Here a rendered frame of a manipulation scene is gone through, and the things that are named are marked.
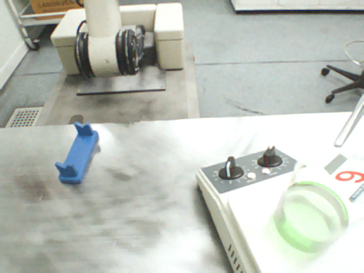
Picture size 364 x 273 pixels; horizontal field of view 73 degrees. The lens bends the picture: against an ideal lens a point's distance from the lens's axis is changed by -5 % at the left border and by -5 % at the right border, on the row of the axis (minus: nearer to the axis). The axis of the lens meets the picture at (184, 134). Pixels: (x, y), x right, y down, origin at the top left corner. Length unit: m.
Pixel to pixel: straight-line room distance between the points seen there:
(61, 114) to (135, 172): 0.80
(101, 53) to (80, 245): 0.71
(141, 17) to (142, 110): 0.53
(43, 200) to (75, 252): 0.10
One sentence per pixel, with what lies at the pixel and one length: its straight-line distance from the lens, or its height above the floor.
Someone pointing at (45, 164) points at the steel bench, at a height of 0.75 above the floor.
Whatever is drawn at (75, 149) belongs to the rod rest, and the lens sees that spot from 0.44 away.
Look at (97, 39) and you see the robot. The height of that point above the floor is 0.65.
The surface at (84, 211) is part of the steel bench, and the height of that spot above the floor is 0.75.
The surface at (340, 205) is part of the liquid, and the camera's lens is 0.26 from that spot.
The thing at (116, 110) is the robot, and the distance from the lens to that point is 1.09.
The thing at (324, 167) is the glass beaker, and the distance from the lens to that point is 0.25.
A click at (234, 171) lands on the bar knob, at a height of 0.80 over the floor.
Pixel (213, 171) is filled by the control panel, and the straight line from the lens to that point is 0.34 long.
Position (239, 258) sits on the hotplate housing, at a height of 0.81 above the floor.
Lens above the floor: 1.08
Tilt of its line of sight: 48 degrees down
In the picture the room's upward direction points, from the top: 2 degrees counter-clockwise
